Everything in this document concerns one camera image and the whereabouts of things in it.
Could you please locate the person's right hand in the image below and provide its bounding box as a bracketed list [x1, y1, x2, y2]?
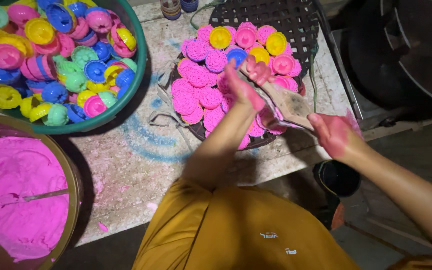
[308, 113, 364, 160]

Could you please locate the person's left hand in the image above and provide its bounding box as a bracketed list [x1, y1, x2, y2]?
[224, 55, 277, 113]

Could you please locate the wooden noodle press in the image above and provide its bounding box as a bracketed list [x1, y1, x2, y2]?
[238, 62, 315, 131]

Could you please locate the grey metal stand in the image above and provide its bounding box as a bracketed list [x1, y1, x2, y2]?
[313, 0, 432, 143]

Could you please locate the black bucket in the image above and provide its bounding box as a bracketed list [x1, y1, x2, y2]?
[313, 160, 362, 198]

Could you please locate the pile of pink noodle cakes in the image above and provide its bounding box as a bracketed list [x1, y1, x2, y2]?
[171, 22, 304, 151]

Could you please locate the cluster of filled plastic moulds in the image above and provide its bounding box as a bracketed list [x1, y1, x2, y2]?
[208, 25, 301, 92]

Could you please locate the black woven bamboo tray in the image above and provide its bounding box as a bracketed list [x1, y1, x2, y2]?
[169, 0, 320, 151]

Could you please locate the stack of small cups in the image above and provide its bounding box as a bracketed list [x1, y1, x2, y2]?
[160, 0, 182, 21]
[180, 0, 200, 13]

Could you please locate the green plastic basin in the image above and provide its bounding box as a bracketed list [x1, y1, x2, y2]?
[0, 0, 148, 136]

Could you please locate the large dark metal wok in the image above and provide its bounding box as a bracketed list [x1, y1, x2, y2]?
[347, 0, 432, 110]

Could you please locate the person's mustard yellow shirt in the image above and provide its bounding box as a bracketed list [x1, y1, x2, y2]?
[131, 176, 432, 270]

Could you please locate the brown round bowl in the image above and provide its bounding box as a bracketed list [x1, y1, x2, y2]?
[0, 114, 85, 270]

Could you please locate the heap of empty colourful moulds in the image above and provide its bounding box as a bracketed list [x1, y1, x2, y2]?
[0, 0, 139, 127]

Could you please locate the metal spoon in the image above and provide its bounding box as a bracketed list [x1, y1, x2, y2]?
[2, 188, 70, 206]

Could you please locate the pink dough mass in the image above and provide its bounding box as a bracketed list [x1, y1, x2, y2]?
[0, 137, 70, 263]

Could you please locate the green cord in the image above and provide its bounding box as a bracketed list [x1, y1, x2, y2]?
[309, 43, 320, 113]
[190, 0, 226, 31]

